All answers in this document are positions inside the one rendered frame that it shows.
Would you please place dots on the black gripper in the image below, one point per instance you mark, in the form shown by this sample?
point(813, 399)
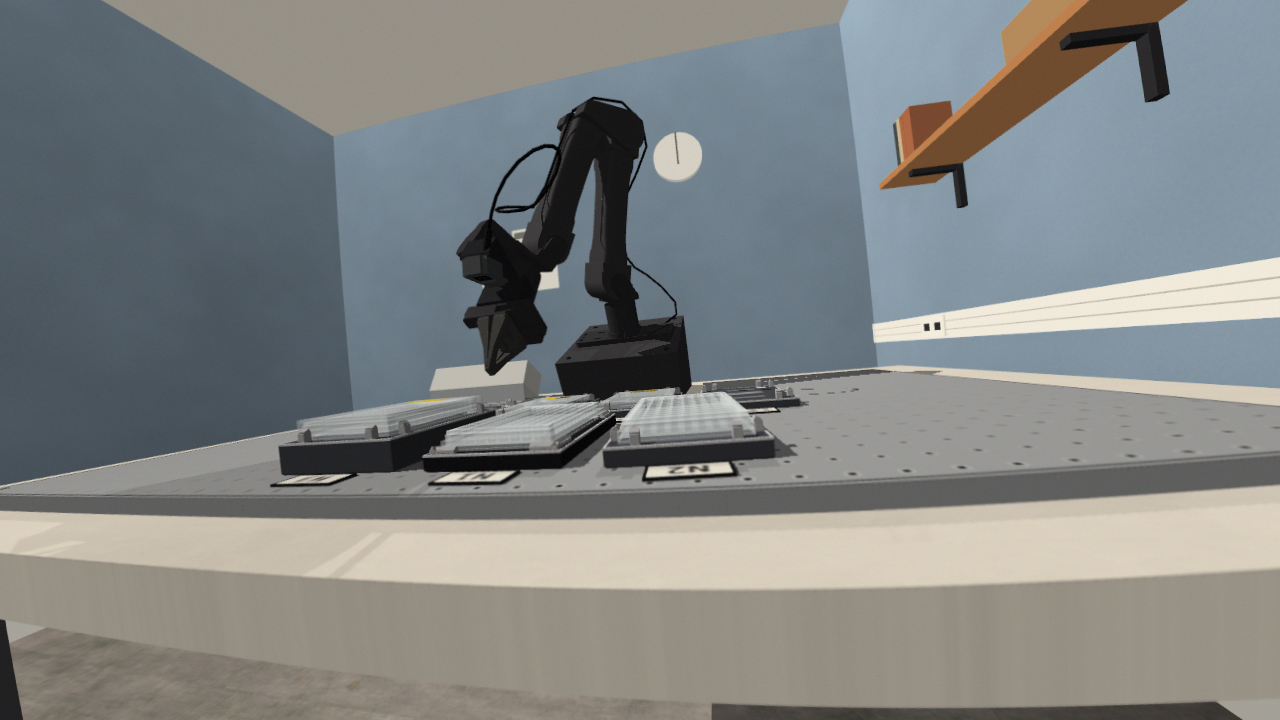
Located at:
point(503, 339)

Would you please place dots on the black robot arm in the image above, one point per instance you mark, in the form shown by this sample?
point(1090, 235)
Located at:
point(544, 243)

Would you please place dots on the white button panel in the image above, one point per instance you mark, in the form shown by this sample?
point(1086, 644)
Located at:
point(507, 383)

